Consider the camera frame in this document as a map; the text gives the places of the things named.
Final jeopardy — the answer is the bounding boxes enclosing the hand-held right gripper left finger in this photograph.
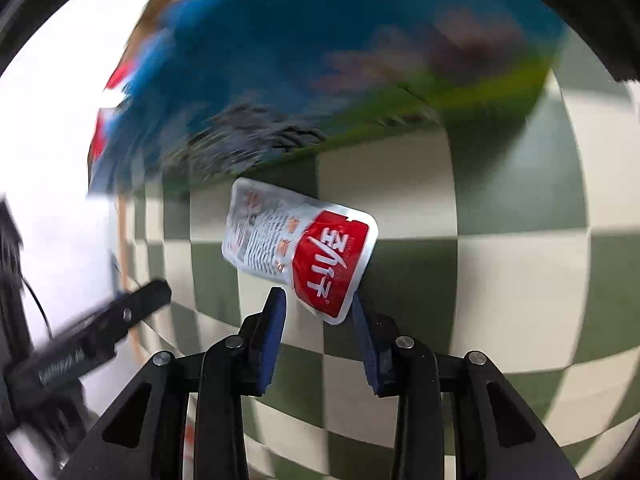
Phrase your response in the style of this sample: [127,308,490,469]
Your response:
[57,287,288,480]

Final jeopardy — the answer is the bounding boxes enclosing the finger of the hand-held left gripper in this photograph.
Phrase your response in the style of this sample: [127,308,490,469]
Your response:
[75,279,173,346]

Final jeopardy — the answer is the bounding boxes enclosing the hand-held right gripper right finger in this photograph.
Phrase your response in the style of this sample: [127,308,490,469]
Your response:
[351,296,581,480]

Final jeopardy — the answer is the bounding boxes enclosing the red white snack packet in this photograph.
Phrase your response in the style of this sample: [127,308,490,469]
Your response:
[221,177,379,326]

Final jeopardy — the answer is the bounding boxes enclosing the blue cardboard box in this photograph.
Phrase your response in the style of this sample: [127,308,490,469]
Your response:
[87,0,571,196]

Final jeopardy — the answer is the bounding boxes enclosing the green white checkered mat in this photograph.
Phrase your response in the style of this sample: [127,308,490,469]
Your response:
[107,25,640,480]

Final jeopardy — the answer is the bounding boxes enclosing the black cable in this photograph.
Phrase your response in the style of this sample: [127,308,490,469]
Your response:
[20,270,53,341]

